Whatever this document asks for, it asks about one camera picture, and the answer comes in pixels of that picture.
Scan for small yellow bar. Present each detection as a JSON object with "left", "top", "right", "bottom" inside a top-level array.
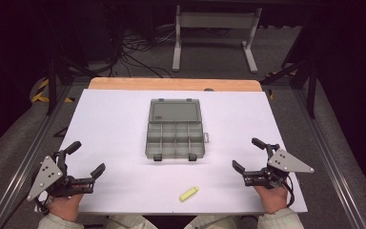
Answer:
[{"left": 178, "top": 186, "right": 200, "bottom": 203}]

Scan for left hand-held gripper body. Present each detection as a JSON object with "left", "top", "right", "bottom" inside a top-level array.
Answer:
[{"left": 27, "top": 150, "right": 95, "bottom": 202}]

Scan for black triangular bracket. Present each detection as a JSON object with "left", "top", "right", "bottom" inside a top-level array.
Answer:
[{"left": 52, "top": 126, "right": 69, "bottom": 138}]

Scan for bundle of black floor cables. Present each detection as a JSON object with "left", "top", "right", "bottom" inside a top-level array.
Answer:
[{"left": 108, "top": 27, "right": 174, "bottom": 79}]

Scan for person's right hand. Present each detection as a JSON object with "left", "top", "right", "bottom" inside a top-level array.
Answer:
[{"left": 254, "top": 185, "right": 290, "bottom": 214}]

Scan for grey metal stand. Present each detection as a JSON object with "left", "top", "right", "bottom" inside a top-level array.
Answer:
[{"left": 172, "top": 4, "right": 263, "bottom": 74}]

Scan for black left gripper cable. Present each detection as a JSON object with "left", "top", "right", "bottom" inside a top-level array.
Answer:
[{"left": 33, "top": 196, "right": 51, "bottom": 215}]

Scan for person's left hand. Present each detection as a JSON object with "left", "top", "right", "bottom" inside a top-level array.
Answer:
[{"left": 47, "top": 194, "right": 84, "bottom": 222}]

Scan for aluminium frame rail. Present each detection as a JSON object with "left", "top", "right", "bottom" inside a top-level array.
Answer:
[
  {"left": 294, "top": 89, "right": 366, "bottom": 229},
  {"left": 0, "top": 80, "right": 77, "bottom": 229}
]

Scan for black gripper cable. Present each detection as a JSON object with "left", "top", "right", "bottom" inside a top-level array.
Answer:
[
  {"left": 33, "top": 196, "right": 51, "bottom": 215},
  {"left": 284, "top": 175, "right": 295, "bottom": 208}
]

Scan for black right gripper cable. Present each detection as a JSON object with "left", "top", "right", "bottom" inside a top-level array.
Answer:
[{"left": 284, "top": 175, "right": 295, "bottom": 208}]

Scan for black metal stand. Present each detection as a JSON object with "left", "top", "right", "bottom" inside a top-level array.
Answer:
[
  {"left": 260, "top": 59, "right": 318, "bottom": 119},
  {"left": 46, "top": 53, "right": 92, "bottom": 116}
]

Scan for grey plastic compartment box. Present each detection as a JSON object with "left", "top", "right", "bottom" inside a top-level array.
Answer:
[{"left": 144, "top": 97, "right": 210, "bottom": 162}]

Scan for yellow black floor tape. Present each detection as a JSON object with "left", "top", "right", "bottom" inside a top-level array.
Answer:
[{"left": 30, "top": 78, "right": 74, "bottom": 104}]

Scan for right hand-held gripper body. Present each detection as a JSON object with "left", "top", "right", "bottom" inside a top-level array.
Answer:
[{"left": 243, "top": 144, "right": 315, "bottom": 190}]

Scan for person's legs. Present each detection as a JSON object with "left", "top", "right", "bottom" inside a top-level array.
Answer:
[{"left": 104, "top": 214, "right": 236, "bottom": 229}]

